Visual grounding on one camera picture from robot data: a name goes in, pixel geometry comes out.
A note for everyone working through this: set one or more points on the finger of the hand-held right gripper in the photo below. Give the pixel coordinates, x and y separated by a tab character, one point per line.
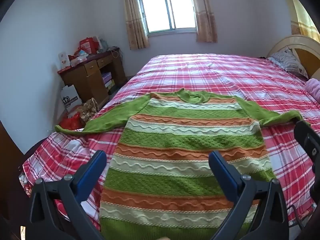
305	140

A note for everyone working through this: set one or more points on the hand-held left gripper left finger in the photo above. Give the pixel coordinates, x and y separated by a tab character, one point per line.
96	163

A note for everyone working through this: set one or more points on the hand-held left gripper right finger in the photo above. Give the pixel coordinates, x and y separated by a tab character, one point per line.
221	167

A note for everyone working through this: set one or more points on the green orange striped knit sweater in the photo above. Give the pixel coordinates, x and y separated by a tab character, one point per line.
175	140

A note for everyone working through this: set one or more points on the red plastic bag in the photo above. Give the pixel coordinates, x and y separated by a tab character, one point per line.
71	122

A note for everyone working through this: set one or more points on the pink blanket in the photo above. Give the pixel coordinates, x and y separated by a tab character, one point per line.
313	90

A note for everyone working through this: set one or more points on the brown patterned bag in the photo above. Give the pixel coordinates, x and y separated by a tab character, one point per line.
89	108

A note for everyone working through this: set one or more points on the white paper bag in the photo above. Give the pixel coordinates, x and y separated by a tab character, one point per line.
70	98

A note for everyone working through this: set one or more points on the striped pillow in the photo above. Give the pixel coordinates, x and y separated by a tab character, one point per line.
290	62

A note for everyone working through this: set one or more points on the stack of boxes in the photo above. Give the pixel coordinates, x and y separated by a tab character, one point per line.
108	80

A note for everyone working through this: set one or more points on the brown wooden desk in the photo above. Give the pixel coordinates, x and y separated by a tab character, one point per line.
87	77

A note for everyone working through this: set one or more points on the brown wooden door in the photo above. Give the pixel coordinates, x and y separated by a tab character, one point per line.
8	160

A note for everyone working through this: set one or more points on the cream wooden headboard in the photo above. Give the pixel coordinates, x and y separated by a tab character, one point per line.
305	47

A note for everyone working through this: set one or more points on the bed with red plaid sheet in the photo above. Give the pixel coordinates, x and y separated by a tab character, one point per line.
212	75

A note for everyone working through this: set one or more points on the white printed box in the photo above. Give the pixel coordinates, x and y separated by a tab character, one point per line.
63	60

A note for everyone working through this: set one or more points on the red gift bag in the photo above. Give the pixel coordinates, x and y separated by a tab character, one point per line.
87	45

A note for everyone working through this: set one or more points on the yellow curtain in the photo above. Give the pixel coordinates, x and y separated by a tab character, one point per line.
302	17

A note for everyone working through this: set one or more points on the beige patterned curtain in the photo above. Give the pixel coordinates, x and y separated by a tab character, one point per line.
205	17
133	22

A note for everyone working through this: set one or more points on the window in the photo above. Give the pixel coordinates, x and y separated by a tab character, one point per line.
166	7

